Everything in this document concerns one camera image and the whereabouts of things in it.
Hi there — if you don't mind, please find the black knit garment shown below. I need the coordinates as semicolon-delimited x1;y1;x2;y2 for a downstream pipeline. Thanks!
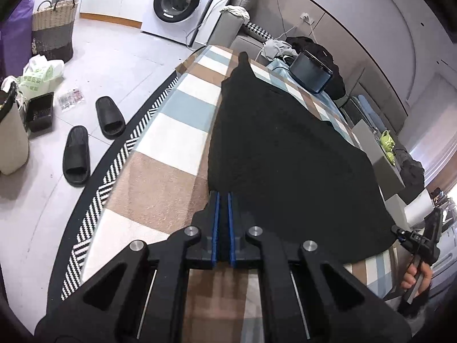
208;53;395;264

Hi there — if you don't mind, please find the black clothes pile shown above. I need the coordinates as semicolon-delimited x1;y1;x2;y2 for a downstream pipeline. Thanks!
286;36;346;100

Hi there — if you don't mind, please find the person's right hand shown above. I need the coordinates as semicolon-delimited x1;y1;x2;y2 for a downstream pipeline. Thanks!
400;260;434;299

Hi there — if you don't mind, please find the grey fabric box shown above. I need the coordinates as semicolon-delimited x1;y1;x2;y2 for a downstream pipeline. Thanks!
352;120;406;209

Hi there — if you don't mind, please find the checkered plaid blanket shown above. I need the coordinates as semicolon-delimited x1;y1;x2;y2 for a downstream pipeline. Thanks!
80;44;411;343

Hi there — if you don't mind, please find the yellow-green toy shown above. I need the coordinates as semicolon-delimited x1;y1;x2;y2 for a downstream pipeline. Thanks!
380;129;395;166

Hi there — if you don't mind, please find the right black slipper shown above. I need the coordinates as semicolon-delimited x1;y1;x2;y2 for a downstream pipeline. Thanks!
95;96;125;139

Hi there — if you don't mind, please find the black slipper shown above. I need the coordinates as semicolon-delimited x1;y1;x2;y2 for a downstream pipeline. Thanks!
63;125;91;187
95;96;125;139

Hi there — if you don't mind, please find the left black slipper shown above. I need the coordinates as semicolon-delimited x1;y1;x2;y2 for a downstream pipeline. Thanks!
63;125;91;187

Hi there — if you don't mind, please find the light blue checkered cloth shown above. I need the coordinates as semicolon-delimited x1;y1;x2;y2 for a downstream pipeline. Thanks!
266;59;361;149

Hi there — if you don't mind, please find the black storage bin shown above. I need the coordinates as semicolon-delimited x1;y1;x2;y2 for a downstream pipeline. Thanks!
289;51;333;94

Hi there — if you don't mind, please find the white bucket bin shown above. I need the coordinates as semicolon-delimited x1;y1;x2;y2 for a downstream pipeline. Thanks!
0;76;29;175

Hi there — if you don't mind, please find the small black basket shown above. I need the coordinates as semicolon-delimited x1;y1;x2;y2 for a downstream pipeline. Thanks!
25;92;54;132

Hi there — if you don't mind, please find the black white patterned pillow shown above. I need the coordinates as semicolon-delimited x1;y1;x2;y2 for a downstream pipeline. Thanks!
242;22;273;43

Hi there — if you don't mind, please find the white cloth on sofa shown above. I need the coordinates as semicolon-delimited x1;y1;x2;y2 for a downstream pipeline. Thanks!
220;5;250;25

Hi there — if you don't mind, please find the white plastic bag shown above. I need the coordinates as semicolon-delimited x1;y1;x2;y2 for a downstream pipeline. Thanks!
17;54;64;100

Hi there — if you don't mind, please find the white washing machine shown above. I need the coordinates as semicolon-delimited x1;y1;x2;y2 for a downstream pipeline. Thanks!
141;0;213;47

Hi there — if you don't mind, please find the grey sofa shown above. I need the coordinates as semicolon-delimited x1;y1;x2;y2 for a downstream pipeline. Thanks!
187;0;271;57

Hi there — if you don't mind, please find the woven basket bag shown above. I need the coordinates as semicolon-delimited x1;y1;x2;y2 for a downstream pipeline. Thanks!
32;0;78;63

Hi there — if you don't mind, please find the purple bag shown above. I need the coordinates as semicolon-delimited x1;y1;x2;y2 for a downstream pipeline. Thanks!
1;0;35;78

